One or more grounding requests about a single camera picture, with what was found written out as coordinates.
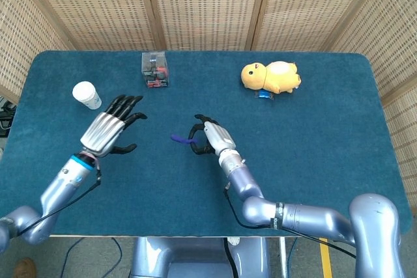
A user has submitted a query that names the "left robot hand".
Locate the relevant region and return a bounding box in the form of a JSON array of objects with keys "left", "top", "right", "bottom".
[{"left": 79, "top": 94, "right": 149, "bottom": 158}]

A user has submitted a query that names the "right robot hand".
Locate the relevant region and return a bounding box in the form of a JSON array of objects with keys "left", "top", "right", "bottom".
[{"left": 188, "top": 114, "right": 237, "bottom": 156}]

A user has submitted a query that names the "small purple object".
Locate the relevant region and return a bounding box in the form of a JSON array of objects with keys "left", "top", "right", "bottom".
[{"left": 171, "top": 133, "right": 200, "bottom": 145}]

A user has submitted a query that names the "stack of white paper cups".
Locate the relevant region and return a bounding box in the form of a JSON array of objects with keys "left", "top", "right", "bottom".
[{"left": 72, "top": 81, "right": 102, "bottom": 111}]

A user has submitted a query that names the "blue table cloth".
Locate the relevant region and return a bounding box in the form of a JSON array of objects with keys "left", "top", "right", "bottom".
[{"left": 0, "top": 49, "right": 413, "bottom": 238}]

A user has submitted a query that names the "clear box of coffee capsules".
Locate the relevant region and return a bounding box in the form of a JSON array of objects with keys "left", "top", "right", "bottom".
[{"left": 141, "top": 51, "right": 171, "bottom": 89}]

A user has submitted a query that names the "yellow plush duck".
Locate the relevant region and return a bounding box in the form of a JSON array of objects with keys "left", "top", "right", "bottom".
[{"left": 240, "top": 60, "right": 302, "bottom": 94}]

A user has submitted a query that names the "black equipment beside table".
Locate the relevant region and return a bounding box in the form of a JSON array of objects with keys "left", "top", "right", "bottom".
[{"left": 0, "top": 97, "right": 17, "bottom": 139}]

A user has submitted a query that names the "silver robot torso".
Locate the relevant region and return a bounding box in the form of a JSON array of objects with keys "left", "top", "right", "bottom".
[{"left": 130, "top": 237, "right": 271, "bottom": 278}]

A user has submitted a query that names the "white table leg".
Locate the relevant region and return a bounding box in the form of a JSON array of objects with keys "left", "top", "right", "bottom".
[{"left": 278, "top": 237, "right": 289, "bottom": 278}]

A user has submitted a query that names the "brown shoe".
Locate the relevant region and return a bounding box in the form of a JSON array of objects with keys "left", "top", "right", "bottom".
[{"left": 13, "top": 257, "right": 37, "bottom": 278}]

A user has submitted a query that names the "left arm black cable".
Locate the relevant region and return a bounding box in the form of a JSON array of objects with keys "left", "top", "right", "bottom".
[{"left": 16, "top": 160, "right": 102, "bottom": 236}]

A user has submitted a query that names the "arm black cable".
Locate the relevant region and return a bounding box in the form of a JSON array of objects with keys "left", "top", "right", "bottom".
[
  {"left": 223, "top": 183, "right": 358, "bottom": 259},
  {"left": 16, "top": 160, "right": 102, "bottom": 236}
]

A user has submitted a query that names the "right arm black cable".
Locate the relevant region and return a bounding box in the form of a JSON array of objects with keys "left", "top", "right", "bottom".
[{"left": 223, "top": 183, "right": 358, "bottom": 259}]

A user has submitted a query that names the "black torso cable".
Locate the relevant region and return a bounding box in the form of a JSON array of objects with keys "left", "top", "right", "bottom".
[{"left": 223, "top": 238, "right": 236, "bottom": 278}]

